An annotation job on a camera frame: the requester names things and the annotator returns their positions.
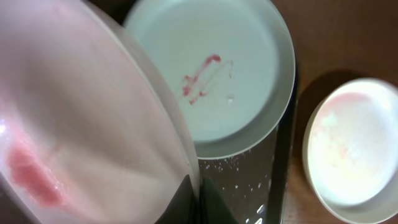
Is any pinkish white plate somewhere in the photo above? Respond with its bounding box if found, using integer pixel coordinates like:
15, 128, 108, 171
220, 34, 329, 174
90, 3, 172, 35
1, 1, 200, 223

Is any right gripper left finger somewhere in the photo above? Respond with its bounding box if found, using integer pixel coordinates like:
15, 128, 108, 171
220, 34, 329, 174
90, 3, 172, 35
155, 175, 198, 224

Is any large brown serving tray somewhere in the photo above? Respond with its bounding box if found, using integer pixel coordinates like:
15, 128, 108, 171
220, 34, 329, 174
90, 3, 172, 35
95, 1, 297, 223

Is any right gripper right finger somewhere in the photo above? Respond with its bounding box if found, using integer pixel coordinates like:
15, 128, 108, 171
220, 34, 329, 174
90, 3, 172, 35
199, 179, 238, 224

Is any cream white plate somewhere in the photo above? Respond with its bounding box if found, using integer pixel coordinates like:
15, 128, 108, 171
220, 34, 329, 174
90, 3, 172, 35
302, 78, 397, 223

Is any pale green plate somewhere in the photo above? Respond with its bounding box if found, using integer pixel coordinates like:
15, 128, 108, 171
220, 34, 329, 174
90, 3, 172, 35
124, 0, 295, 159

